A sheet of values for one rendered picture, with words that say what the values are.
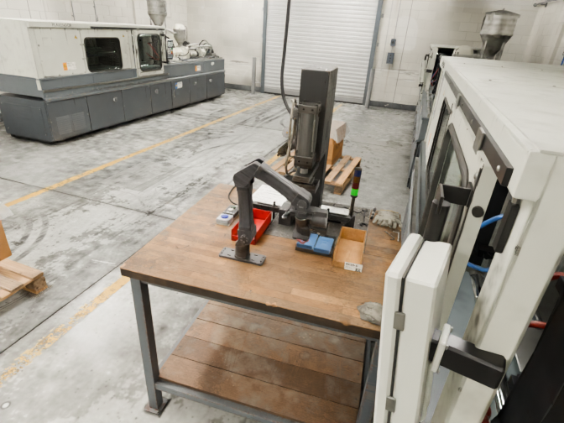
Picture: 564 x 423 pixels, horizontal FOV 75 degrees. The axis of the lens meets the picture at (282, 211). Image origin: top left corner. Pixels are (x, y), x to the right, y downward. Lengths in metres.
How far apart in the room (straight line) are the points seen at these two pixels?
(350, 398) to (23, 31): 5.82
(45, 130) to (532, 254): 6.33
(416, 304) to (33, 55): 6.03
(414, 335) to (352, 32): 10.43
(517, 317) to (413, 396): 0.23
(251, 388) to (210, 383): 0.20
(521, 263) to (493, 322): 0.12
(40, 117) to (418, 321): 6.20
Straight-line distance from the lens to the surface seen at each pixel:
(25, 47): 6.39
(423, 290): 0.64
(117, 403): 2.33
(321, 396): 2.01
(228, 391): 1.99
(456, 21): 10.85
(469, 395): 0.85
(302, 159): 1.74
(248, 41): 11.86
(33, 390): 2.54
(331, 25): 11.03
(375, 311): 1.40
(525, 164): 0.61
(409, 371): 0.75
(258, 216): 1.92
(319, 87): 1.75
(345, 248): 1.74
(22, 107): 6.75
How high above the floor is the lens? 1.81
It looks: 27 degrees down
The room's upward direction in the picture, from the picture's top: 4 degrees clockwise
